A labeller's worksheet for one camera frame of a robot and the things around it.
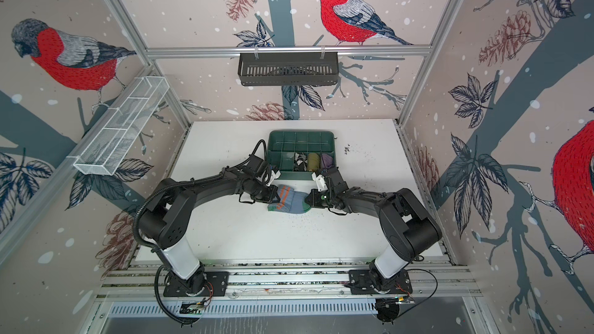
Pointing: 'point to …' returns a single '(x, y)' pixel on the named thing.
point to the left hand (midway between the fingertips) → (279, 200)
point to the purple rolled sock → (327, 161)
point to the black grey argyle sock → (300, 161)
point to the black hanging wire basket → (288, 70)
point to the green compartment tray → (281, 147)
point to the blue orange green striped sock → (291, 201)
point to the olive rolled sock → (313, 161)
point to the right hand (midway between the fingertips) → (305, 202)
